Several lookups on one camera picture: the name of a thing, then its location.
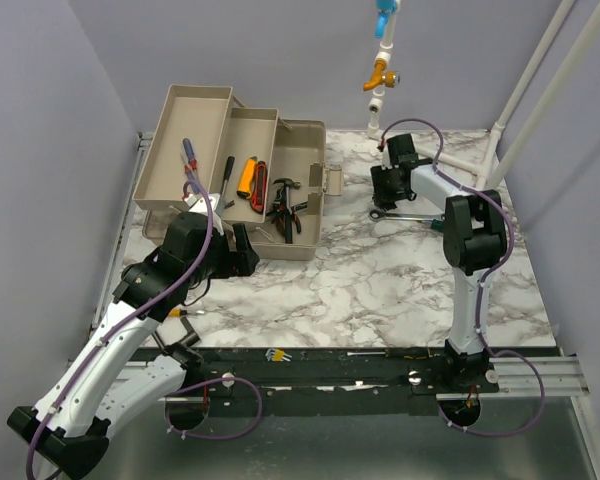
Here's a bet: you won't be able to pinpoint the orange brass faucet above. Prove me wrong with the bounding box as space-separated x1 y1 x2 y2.
363 58 400 91

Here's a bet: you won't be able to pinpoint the long black screwdriver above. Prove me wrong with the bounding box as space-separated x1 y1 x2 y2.
346 347 437 361

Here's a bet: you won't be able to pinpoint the black mounting rail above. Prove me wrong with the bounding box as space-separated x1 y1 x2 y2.
162 344 499 420

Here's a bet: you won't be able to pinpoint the small orange handled screwdriver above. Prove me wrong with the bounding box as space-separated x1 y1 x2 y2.
167 308 205 318

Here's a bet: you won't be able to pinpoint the white pvc pipe frame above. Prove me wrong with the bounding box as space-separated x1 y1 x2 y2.
366 0 600 201

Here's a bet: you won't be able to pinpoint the small black handled hammer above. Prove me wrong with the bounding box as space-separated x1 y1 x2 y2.
216 156 235 215

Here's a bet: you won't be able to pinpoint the grey black tin snips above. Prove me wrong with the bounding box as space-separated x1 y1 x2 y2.
266 185 292 225

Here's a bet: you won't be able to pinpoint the black metal l bracket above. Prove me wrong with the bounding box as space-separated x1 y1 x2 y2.
152 317 200 348

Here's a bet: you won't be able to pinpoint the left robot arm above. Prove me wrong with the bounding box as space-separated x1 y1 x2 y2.
7 212 259 479

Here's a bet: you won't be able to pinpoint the purple cable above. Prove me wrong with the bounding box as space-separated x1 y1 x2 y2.
24 179 264 480
377 117 547 436

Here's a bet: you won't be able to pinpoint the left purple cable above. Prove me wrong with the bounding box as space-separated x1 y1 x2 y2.
24 179 264 480

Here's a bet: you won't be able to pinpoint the orange black utility knife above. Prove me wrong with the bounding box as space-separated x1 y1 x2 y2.
236 157 257 199

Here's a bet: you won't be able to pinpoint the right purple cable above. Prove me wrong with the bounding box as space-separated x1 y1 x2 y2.
377 117 547 436

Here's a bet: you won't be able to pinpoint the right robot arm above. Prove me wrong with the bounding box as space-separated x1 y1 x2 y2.
371 134 509 392

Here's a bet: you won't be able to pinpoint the blue valve handle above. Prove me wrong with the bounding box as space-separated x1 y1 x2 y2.
375 0 400 39

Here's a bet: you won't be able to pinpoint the orange black needle-nose pliers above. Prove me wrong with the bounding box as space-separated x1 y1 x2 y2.
266 201 308 236

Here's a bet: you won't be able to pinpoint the chrome ratchet wrench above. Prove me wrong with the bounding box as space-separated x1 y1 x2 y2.
369 209 444 222

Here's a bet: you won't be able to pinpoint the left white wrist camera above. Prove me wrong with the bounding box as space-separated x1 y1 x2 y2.
182 193 224 235

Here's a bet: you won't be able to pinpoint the aluminium extrusion frame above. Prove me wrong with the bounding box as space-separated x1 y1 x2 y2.
34 132 154 480

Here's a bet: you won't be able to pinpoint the taupe plastic tool box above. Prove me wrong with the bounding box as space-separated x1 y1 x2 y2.
133 85 343 261

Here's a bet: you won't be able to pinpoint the small blue clear screwdriver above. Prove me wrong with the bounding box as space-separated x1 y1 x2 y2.
180 153 192 179

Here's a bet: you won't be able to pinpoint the black handled claw hammer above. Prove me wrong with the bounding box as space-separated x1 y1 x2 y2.
271 178 301 244

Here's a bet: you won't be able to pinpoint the red black utility knife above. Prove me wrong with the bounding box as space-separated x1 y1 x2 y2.
250 161 268 214

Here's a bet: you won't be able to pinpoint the yellow hex key set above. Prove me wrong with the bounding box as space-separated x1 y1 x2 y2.
265 348 292 362

